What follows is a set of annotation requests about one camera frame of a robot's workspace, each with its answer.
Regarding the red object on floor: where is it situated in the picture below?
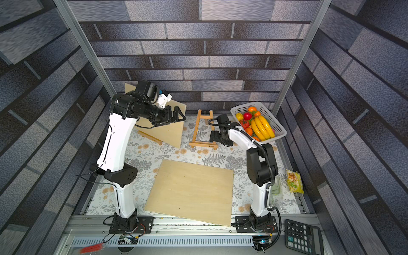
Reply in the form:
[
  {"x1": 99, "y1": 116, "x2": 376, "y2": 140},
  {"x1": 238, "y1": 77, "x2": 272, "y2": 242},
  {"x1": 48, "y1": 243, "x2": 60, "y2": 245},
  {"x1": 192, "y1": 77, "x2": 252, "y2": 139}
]
[{"x1": 78, "y1": 243, "x2": 105, "y2": 255}]

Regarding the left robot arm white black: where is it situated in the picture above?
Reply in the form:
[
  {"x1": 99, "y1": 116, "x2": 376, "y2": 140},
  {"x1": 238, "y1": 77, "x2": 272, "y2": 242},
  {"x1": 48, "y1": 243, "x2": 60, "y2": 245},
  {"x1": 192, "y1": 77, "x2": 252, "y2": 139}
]
[{"x1": 90, "y1": 80, "x2": 186, "y2": 234}]

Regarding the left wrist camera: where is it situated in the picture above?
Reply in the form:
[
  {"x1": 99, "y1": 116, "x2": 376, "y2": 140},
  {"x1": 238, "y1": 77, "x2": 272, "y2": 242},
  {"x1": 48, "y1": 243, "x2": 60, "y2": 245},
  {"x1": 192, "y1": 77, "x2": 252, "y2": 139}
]
[{"x1": 157, "y1": 90, "x2": 172, "y2": 109}]

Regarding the aluminium frame post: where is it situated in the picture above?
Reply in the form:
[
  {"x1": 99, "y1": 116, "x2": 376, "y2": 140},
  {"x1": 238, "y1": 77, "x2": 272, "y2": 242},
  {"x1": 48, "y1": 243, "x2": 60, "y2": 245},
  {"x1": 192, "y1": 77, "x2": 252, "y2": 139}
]
[
  {"x1": 272, "y1": 0, "x2": 332, "y2": 116},
  {"x1": 52, "y1": 0, "x2": 129, "y2": 119}
]

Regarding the red strawberry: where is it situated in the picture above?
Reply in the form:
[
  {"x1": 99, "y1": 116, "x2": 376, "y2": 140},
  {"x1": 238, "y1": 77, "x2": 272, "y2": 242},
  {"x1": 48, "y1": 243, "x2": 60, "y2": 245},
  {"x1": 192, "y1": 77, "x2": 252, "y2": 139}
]
[{"x1": 240, "y1": 120, "x2": 250, "y2": 130}]

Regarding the orange fruit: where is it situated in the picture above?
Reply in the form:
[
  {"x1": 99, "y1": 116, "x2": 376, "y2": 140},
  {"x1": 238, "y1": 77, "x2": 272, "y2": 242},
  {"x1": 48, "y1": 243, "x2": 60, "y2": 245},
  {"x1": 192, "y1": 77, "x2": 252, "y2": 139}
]
[
  {"x1": 245, "y1": 127, "x2": 260, "y2": 141},
  {"x1": 248, "y1": 107, "x2": 261, "y2": 118}
]

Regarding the orange fruit top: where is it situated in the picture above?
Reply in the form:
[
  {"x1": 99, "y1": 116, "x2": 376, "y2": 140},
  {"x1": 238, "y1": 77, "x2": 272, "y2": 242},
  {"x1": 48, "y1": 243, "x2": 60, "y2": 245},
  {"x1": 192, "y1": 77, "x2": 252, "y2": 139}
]
[{"x1": 248, "y1": 107, "x2": 261, "y2": 118}]

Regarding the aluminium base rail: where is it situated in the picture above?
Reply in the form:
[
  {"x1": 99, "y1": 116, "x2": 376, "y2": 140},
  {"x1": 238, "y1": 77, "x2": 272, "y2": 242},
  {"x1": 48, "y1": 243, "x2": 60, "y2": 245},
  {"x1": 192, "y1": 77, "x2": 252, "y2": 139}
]
[{"x1": 57, "y1": 215, "x2": 285, "y2": 254}]

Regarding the yellow snack packet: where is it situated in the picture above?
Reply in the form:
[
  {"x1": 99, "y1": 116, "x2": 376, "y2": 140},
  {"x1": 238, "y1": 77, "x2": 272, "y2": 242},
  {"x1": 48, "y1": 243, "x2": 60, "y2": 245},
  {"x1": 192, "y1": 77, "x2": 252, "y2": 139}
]
[{"x1": 286, "y1": 170, "x2": 304, "y2": 194}]

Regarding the yellow lemon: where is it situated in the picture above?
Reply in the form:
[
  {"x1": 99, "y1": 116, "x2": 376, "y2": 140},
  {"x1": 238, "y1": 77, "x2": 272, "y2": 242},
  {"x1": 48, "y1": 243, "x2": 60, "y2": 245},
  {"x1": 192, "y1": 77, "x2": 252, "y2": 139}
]
[{"x1": 235, "y1": 113, "x2": 243, "y2": 122}]

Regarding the left aluminium frame post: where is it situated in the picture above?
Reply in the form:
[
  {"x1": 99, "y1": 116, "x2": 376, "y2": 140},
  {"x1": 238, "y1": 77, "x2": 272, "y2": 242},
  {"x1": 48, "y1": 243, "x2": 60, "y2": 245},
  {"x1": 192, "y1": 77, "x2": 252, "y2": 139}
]
[{"x1": 52, "y1": 0, "x2": 129, "y2": 119}]

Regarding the white plastic basket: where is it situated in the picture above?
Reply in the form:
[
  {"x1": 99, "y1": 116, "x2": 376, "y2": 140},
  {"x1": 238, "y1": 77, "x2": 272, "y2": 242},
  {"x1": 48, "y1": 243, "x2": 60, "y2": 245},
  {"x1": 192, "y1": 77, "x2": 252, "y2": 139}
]
[{"x1": 230, "y1": 102, "x2": 287, "y2": 144}]

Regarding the yellow banana bunch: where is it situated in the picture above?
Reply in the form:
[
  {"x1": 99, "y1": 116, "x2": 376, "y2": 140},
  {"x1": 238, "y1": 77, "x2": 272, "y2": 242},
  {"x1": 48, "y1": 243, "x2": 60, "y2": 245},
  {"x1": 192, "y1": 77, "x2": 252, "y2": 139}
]
[{"x1": 250, "y1": 115, "x2": 276, "y2": 141}]

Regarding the orange fruit bottom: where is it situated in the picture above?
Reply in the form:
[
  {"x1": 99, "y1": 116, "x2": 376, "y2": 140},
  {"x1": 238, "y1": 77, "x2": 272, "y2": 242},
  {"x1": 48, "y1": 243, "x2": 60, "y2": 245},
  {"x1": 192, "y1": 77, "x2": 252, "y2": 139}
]
[{"x1": 245, "y1": 127, "x2": 260, "y2": 141}]

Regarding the wooden easel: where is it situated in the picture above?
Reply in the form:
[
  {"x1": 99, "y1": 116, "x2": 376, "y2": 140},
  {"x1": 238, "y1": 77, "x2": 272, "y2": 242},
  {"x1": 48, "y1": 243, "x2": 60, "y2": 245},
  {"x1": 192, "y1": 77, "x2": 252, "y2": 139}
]
[
  {"x1": 138, "y1": 130, "x2": 163, "y2": 146},
  {"x1": 189, "y1": 109, "x2": 218, "y2": 150}
]

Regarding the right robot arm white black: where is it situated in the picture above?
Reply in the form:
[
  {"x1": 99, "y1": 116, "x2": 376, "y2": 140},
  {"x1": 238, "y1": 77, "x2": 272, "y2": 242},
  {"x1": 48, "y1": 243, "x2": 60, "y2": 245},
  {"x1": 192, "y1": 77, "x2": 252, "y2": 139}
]
[{"x1": 208, "y1": 114, "x2": 278, "y2": 231}]

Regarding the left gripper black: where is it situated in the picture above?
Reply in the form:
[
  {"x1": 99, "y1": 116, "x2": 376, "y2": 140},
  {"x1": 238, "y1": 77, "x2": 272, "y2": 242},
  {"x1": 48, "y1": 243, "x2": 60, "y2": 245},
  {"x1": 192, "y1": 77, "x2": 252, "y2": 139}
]
[{"x1": 143, "y1": 103, "x2": 187, "y2": 125}]

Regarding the red apple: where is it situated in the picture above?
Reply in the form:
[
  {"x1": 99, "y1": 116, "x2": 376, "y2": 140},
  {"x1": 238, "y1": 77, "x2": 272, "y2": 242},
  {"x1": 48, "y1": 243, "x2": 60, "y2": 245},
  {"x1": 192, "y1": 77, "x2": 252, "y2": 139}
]
[{"x1": 243, "y1": 112, "x2": 252, "y2": 121}]

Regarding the right aluminium frame post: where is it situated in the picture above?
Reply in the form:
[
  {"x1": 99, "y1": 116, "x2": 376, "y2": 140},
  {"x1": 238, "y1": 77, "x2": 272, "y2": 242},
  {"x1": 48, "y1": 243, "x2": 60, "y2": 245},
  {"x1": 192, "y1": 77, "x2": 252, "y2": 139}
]
[{"x1": 272, "y1": 0, "x2": 332, "y2": 116}]

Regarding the green clear plastic bag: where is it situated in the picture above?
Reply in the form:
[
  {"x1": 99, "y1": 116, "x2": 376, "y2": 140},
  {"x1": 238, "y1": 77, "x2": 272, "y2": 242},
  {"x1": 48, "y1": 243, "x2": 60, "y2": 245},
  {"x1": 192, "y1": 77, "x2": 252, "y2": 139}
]
[{"x1": 270, "y1": 175, "x2": 281, "y2": 195}]

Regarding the black calculator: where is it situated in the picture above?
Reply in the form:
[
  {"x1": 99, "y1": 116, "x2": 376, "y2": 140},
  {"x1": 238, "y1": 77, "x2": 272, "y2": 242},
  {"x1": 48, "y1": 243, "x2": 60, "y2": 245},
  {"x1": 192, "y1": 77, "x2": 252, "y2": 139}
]
[{"x1": 285, "y1": 219, "x2": 325, "y2": 255}]

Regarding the plywood board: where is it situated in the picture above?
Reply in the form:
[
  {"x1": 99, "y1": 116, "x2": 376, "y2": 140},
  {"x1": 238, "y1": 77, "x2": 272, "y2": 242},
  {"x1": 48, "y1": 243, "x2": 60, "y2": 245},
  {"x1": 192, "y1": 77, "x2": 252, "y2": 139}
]
[
  {"x1": 125, "y1": 81, "x2": 187, "y2": 148},
  {"x1": 144, "y1": 160, "x2": 234, "y2": 226}
]

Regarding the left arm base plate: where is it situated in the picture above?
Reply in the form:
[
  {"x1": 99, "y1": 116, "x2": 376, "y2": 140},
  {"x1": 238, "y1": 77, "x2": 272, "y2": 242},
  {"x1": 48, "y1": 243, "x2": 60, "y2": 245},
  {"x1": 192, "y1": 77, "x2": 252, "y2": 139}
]
[{"x1": 109, "y1": 216, "x2": 155, "y2": 235}]

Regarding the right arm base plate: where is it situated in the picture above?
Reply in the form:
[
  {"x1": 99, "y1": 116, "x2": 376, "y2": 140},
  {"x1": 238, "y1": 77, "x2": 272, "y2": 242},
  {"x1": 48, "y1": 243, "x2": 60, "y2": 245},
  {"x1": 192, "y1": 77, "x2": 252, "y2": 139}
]
[{"x1": 231, "y1": 215, "x2": 278, "y2": 233}]

